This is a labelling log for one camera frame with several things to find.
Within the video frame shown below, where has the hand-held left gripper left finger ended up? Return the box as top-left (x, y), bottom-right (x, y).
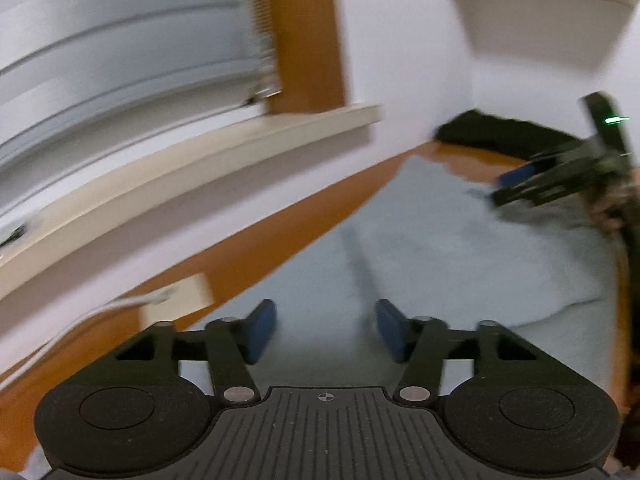
top-left (116, 298), bottom-right (279, 406)

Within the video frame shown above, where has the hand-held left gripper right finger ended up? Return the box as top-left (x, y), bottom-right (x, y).
top-left (375, 298), bottom-right (539, 406)

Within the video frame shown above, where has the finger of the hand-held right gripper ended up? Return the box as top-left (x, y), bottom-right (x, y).
top-left (499, 140), bottom-right (599, 189)
top-left (491, 169), bottom-right (582, 208)

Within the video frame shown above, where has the grey hoodie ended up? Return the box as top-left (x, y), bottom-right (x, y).
top-left (177, 155), bottom-right (626, 402)

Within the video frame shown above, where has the beige socket box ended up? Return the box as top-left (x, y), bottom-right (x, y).
top-left (139, 272), bottom-right (215, 329)

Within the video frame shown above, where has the beige window sill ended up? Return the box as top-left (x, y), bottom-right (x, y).
top-left (0, 102), bottom-right (385, 302)

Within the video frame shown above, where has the white window blind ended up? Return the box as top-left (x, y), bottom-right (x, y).
top-left (0, 0), bottom-right (281, 197)

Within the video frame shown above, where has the white cable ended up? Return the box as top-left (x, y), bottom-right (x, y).
top-left (0, 286), bottom-right (182, 392)

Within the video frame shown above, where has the wooden window frame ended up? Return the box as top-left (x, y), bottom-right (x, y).
top-left (259, 0), bottom-right (352, 117)

